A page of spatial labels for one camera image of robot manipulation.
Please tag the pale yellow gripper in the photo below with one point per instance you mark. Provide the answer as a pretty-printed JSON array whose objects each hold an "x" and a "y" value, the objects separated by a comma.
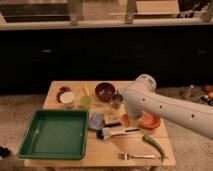
[{"x": 134, "y": 120}]

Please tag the red yellow apple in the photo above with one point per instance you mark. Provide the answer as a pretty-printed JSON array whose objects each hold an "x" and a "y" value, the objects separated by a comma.
[{"x": 124, "y": 119}]

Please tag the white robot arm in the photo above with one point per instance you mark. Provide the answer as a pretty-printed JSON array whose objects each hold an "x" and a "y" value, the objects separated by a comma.
[{"x": 139, "y": 96}]

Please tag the orange bowl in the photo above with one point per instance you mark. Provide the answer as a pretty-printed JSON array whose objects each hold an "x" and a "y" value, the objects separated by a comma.
[{"x": 149, "y": 121}]

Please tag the dark purple bowl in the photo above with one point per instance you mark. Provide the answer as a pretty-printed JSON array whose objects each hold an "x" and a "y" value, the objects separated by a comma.
[{"x": 104, "y": 91}]

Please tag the green chili pepper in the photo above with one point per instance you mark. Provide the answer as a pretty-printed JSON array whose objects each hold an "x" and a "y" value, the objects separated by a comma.
[{"x": 153, "y": 143}]

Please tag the wooden block with black edge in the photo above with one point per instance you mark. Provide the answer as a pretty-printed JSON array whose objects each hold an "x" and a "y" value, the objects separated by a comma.
[{"x": 111, "y": 120}]

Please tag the small metal cup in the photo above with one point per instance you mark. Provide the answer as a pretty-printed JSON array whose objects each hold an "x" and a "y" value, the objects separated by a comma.
[{"x": 117, "y": 100}]

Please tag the wooden table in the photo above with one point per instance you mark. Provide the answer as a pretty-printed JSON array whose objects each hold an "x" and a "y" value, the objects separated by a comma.
[{"x": 104, "y": 153}]

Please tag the black white dish brush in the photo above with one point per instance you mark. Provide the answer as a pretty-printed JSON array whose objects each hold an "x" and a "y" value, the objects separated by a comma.
[{"x": 107, "y": 133}]

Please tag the blue sponge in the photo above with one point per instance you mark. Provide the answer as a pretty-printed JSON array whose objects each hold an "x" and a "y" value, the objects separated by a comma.
[{"x": 96, "y": 121}]

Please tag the silver fork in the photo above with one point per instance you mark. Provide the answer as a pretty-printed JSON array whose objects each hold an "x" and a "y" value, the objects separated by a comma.
[{"x": 125, "y": 156}]

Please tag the green cup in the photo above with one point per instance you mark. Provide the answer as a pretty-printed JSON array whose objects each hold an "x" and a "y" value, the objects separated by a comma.
[{"x": 85, "y": 102}]

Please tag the yellow corn piece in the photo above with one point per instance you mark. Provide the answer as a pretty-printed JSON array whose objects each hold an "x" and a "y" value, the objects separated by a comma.
[{"x": 86, "y": 90}]

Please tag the white cup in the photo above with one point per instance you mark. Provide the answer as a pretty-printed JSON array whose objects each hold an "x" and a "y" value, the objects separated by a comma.
[{"x": 67, "y": 99}]

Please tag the toy items on floor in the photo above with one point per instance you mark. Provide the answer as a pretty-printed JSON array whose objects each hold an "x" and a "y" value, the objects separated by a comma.
[{"x": 196, "y": 94}]

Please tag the green plastic tray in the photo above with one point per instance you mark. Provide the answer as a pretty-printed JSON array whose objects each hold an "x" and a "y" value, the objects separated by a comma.
[{"x": 55, "y": 134}]

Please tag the black object on floor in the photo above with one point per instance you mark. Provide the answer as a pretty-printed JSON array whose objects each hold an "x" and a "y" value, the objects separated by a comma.
[{"x": 4, "y": 152}]

